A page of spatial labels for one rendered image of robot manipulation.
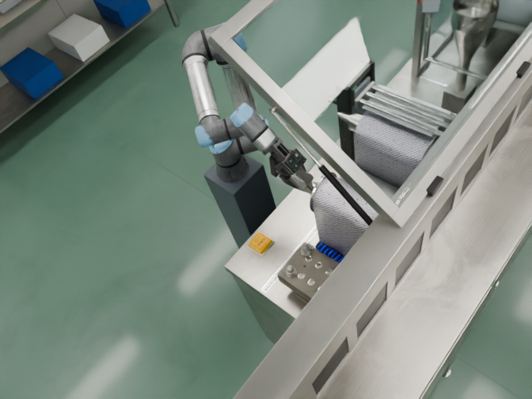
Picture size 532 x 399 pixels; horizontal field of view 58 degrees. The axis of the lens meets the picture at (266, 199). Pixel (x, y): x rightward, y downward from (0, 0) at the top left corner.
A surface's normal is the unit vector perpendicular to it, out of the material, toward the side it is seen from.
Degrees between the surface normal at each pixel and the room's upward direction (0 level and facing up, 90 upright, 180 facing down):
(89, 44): 90
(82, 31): 0
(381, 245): 0
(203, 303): 0
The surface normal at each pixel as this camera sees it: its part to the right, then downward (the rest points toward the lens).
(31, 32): 0.75, 0.45
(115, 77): -0.18, -0.56
